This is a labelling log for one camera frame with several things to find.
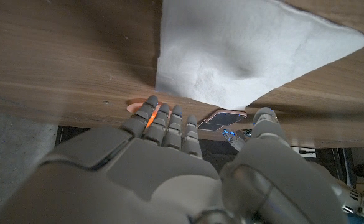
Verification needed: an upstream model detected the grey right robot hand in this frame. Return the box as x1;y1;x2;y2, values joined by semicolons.
0;95;349;224

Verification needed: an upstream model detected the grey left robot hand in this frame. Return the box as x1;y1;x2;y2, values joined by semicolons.
221;128;251;152

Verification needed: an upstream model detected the white paper towel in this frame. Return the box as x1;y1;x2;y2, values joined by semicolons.
155;0;364;111

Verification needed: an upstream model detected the orange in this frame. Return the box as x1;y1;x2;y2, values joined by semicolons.
126;98;173;128

